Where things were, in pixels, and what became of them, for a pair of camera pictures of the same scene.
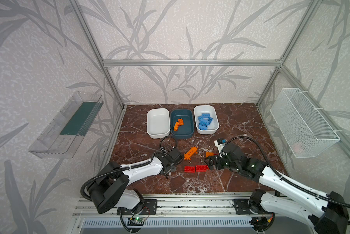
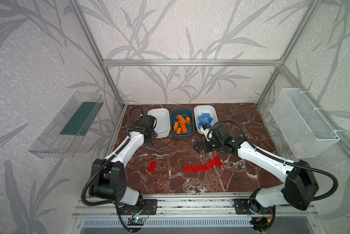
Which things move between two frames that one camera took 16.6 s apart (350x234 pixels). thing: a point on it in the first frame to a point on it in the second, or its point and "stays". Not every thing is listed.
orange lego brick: (176, 126) stays
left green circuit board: (136, 221) stays
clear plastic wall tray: (66, 136) stays
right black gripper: (219, 161) to (208, 145)
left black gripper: (168, 165) to (150, 135)
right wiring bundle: (262, 224) stays
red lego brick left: (189, 169) stays
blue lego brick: (201, 119) stays
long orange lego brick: (192, 151) to (181, 119)
